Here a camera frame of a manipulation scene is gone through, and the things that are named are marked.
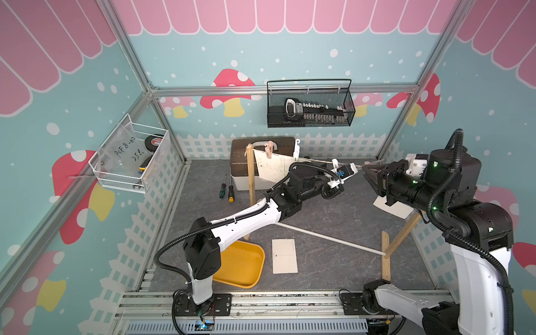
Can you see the black wire mesh basket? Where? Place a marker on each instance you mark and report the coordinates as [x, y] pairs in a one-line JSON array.
[[331, 92]]

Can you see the postcard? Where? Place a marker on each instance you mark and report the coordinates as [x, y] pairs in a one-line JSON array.
[[274, 169], [398, 209], [284, 257]]

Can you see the black tape roll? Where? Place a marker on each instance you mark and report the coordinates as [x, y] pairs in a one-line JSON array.
[[152, 142]]

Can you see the yellow handled screwdriver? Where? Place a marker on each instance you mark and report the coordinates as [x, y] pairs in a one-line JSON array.
[[231, 192]]

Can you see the white wire basket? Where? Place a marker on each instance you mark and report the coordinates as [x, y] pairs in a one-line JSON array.
[[123, 163]]

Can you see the yellow plastic tray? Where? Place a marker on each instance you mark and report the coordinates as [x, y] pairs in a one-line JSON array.
[[241, 265]]

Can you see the green handled screwdriver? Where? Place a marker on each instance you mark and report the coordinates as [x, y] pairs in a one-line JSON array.
[[223, 188]]

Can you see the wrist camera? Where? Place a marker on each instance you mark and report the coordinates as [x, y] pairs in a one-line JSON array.
[[344, 171], [417, 164]]

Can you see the pink clothespin far left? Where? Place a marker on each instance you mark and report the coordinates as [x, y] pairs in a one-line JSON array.
[[270, 147]]

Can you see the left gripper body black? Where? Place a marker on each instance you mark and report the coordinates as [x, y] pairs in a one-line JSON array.
[[320, 185]]

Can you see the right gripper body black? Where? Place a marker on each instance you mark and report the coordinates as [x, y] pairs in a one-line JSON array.
[[395, 183]]

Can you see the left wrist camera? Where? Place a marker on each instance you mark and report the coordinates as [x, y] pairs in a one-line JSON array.
[[344, 171]]

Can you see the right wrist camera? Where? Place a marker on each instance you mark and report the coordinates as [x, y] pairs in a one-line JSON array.
[[417, 164]]

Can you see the brown lidded storage box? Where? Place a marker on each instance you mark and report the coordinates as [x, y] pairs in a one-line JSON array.
[[238, 162]]

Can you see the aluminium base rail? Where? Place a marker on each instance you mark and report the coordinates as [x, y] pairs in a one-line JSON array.
[[269, 312]]

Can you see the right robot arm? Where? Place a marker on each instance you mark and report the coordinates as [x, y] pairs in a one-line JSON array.
[[479, 235]]

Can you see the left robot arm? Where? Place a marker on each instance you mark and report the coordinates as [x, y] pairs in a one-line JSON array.
[[206, 240]]

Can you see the wooden clothesline rack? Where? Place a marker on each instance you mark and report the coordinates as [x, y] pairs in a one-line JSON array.
[[388, 247]]

